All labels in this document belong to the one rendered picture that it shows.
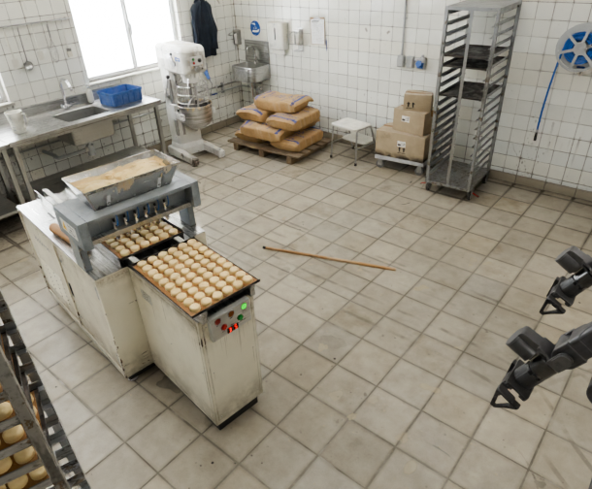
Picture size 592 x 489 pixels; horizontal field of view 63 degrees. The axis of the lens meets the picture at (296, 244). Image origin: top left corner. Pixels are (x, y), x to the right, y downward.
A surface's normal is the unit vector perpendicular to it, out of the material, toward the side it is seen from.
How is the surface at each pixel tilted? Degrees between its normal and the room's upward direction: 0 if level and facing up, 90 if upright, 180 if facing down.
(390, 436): 0
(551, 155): 90
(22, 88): 90
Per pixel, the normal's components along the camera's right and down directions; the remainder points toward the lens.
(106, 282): 0.69, 0.36
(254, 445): -0.04, -0.85
